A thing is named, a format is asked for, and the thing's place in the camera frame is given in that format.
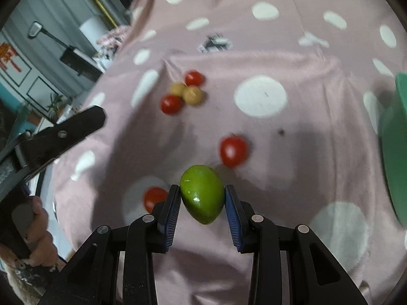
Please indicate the red cherry tomato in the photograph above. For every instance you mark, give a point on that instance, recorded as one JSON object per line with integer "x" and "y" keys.
{"x": 194, "y": 78}
{"x": 171, "y": 104}
{"x": 154, "y": 197}
{"x": 233, "y": 151}

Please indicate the white lampshade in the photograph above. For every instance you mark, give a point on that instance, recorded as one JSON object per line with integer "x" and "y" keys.
{"x": 92, "y": 31}

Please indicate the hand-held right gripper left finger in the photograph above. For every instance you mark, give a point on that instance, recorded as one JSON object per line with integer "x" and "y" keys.
{"x": 171, "y": 217}

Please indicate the green oval fruit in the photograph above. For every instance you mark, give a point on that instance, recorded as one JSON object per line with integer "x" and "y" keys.
{"x": 202, "y": 193}

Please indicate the orange print wall picture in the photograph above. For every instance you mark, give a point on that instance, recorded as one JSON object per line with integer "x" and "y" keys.
{"x": 11, "y": 60}

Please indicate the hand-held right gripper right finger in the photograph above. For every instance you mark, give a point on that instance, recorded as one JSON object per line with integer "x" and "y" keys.
{"x": 232, "y": 220}

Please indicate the person's left hand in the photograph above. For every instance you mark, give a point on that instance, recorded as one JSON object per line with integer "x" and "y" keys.
{"x": 43, "y": 244}

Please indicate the green plastic bowl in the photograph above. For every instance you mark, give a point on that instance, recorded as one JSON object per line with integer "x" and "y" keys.
{"x": 396, "y": 152}

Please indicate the green potted plant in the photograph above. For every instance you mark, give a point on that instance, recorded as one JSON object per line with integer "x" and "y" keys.
{"x": 55, "y": 101}

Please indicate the black framed wall picture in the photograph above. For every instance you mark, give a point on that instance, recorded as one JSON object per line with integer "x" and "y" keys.
{"x": 39, "y": 90}

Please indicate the small yellow round fruit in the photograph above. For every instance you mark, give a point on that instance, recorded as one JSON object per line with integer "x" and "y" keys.
{"x": 176, "y": 89}
{"x": 192, "y": 95}

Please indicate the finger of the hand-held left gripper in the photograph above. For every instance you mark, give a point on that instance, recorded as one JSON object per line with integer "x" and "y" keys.
{"x": 63, "y": 135}

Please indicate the pink polka dot blanket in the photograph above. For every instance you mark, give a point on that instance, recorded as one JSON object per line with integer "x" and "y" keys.
{"x": 270, "y": 54}

